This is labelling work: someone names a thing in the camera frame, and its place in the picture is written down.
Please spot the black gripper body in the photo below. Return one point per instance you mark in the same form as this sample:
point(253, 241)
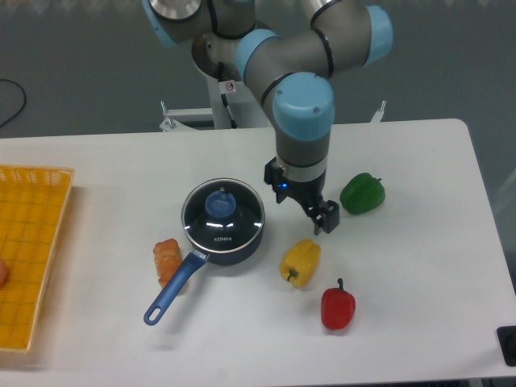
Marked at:
point(305, 184)

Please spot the glass pot lid blue knob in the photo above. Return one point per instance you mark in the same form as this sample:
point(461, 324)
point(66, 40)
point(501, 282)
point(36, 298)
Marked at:
point(223, 215)

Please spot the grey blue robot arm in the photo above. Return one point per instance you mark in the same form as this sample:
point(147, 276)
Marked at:
point(288, 78)

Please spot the green bell pepper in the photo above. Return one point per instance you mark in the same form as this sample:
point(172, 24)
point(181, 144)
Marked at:
point(362, 194)

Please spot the yellow bell pepper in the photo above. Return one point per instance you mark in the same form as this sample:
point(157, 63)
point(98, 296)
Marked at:
point(300, 263)

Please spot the dark blue saucepan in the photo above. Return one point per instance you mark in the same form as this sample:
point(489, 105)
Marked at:
point(191, 263)

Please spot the red bell pepper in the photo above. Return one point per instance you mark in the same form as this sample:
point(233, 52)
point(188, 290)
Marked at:
point(338, 307)

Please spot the orange toy bread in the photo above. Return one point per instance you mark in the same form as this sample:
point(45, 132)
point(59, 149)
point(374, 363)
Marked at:
point(167, 259)

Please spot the black device at table edge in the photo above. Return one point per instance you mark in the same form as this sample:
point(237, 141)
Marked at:
point(507, 339)

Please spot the yellow woven basket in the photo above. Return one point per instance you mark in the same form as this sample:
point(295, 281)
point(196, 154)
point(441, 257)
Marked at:
point(33, 204)

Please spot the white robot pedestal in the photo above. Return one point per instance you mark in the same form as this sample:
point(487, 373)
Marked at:
point(225, 109)

